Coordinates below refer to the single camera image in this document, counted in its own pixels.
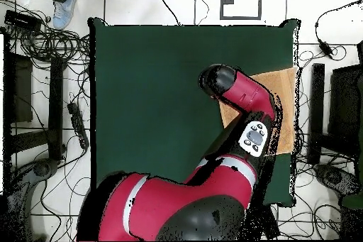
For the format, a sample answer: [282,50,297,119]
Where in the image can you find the dark green fabric bundle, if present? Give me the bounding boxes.
[340,192,363,211]

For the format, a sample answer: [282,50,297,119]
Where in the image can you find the grey square floor frame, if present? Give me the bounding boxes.
[219,0,262,21]

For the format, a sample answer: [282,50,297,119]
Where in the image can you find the light blue shoe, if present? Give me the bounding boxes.
[52,0,78,31]

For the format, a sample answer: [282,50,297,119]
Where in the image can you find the grey stand base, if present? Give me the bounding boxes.
[313,163,361,197]
[5,158,59,241]

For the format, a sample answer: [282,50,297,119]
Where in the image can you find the dark green table cloth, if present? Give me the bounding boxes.
[87,16,301,208]

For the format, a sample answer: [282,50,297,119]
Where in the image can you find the tan terry towel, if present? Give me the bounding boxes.
[218,66,298,156]

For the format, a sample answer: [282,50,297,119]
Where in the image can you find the black rectangular box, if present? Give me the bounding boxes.
[4,9,43,32]

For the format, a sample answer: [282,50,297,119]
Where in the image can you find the black power adapter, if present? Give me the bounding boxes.
[318,40,334,60]

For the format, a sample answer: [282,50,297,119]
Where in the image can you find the thick black cable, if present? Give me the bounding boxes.
[150,0,182,26]

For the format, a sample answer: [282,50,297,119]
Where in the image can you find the thin black cable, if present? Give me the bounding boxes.
[196,0,210,26]

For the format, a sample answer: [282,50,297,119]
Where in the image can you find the black adapter cable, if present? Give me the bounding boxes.
[313,0,363,44]

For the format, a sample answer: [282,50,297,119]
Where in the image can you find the black power strip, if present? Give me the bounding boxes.
[67,101,90,150]
[255,204,281,240]

